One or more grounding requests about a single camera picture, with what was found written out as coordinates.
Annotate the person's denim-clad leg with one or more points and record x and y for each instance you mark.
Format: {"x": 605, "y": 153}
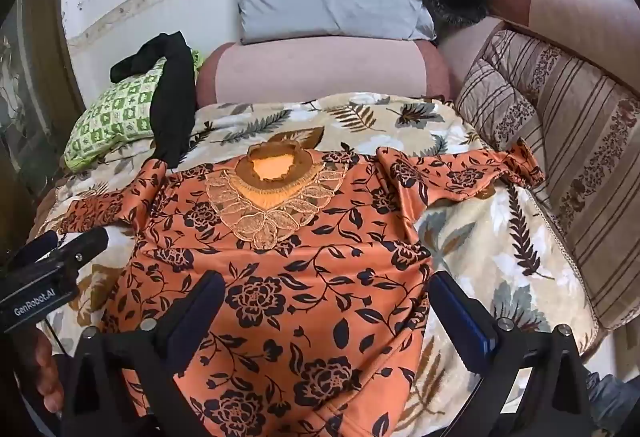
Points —
{"x": 612, "y": 397}

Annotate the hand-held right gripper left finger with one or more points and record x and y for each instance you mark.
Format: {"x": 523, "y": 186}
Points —
{"x": 197, "y": 309}

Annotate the leaf print blanket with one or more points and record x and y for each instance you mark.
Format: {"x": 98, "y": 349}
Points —
{"x": 500, "y": 237}

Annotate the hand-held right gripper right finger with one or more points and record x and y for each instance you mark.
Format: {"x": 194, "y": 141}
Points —
{"x": 462, "y": 312}

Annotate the green patterned pillow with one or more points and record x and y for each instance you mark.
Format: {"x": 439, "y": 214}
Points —
{"x": 115, "y": 112}

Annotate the wooden door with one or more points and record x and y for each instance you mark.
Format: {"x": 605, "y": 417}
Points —
{"x": 45, "y": 67}

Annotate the person's left hand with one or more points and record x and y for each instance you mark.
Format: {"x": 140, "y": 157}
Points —
{"x": 47, "y": 372}

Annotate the orange floral dress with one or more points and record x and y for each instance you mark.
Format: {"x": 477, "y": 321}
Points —
{"x": 300, "y": 267}

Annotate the striped floral cushion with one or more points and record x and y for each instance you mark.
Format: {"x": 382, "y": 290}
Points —
{"x": 575, "y": 142}

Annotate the black cloth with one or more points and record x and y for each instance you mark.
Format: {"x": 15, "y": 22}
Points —
{"x": 175, "y": 107}

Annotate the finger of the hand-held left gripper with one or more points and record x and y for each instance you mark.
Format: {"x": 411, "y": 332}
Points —
{"x": 85, "y": 244}
{"x": 40, "y": 244}

